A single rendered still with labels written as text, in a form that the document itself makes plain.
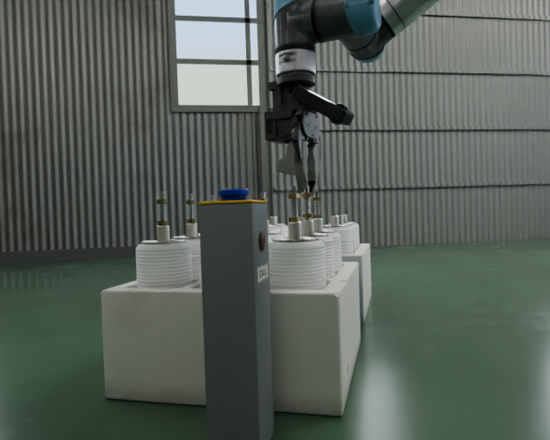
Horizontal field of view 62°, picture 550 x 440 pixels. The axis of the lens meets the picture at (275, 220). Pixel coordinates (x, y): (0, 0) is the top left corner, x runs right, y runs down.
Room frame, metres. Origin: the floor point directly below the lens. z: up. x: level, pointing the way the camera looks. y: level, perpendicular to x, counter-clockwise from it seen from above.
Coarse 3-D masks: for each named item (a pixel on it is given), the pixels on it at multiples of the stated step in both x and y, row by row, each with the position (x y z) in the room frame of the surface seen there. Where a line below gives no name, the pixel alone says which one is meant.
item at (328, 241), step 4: (328, 236) 0.85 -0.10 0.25; (324, 240) 0.83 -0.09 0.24; (328, 240) 0.83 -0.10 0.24; (332, 240) 0.84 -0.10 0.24; (328, 244) 0.83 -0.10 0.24; (332, 244) 0.84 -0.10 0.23; (328, 248) 0.83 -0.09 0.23; (332, 248) 0.84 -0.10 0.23; (328, 252) 0.83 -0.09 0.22; (332, 252) 0.84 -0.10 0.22; (328, 256) 0.83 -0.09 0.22; (332, 256) 0.84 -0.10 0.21; (328, 260) 0.83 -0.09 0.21; (332, 260) 0.84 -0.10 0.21; (328, 264) 0.83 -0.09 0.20; (332, 264) 0.84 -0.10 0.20; (328, 268) 0.83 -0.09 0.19; (332, 268) 0.84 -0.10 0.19; (328, 272) 0.83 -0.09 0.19; (332, 272) 0.84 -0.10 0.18; (328, 276) 0.83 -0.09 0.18; (332, 276) 0.84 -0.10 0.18
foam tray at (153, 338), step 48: (144, 288) 0.76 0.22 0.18; (192, 288) 0.74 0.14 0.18; (336, 288) 0.70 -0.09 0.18; (144, 336) 0.73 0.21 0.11; (192, 336) 0.71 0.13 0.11; (288, 336) 0.68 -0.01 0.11; (336, 336) 0.66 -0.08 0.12; (144, 384) 0.74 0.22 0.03; (192, 384) 0.71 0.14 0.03; (288, 384) 0.68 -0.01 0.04; (336, 384) 0.66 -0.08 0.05
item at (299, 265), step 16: (320, 240) 0.75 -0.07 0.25; (272, 256) 0.72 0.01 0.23; (288, 256) 0.71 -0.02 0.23; (304, 256) 0.70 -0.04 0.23; (320, 256) 0.72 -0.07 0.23; (272, 272) 0.72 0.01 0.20; (288, 272) 0.71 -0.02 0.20; (304, 272) 0.71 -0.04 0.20; (320, 272) 0.72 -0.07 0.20; (272, 288) 0.72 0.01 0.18; (288, 288) 0.71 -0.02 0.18; (304, 288) 0.71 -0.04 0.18; (320, 288) 0.72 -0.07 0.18
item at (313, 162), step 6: (306, 144) 0.89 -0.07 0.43; (312, 144) 0.88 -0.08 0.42; (318, 144) 0.89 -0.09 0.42; (312, 150) 0.87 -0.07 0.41; (318, 150) 0.89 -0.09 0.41; (312, 156) 0.87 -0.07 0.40; (318, 156) 0.89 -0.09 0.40; (312, 162) 0.88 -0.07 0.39; (318, 162) 0.89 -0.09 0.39; (312, 168) 0.87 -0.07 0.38; (318, 168) 0.88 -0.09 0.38; (312, 174) 0.88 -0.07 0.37; (318, 174) 0.88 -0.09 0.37; (312, 180) 0.88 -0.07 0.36; (312, 186) 0.88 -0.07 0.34
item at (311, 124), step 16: (288, 80) 0.84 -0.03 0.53; (304, 80) 0.84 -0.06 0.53; (272, 96) 0.89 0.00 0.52; (288, 96) 0.86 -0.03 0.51; (272, 112) 0.86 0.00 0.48; (288, 112) 0.84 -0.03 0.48; (304, 112) 0.83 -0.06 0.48; (272, 128) 0.86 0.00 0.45; (288, 128) 0.85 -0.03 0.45; (304, 128) 0.83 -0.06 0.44
